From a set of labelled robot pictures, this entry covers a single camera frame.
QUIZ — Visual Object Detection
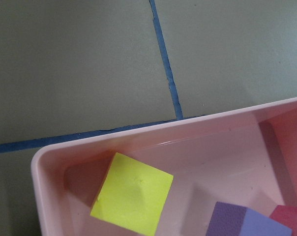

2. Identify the pink plastic bin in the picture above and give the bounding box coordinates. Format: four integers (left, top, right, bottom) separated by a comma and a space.
31, 97, 297, 236

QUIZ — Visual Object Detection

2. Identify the yellow foam block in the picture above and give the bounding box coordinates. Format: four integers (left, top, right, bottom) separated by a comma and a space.
90, 152, 174, 236

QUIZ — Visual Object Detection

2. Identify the purple foam block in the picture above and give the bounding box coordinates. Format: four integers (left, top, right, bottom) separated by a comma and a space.
206, 202, 292, 236

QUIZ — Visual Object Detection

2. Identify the red foam block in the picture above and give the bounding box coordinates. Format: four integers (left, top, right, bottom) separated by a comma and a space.
269, 205, 297, 236

